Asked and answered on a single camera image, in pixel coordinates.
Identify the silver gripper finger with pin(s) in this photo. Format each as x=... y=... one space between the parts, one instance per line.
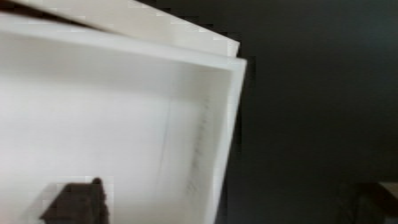
x=79 y=205

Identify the white drawer cabinet box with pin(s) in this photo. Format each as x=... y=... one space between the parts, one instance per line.
x=120 y=91

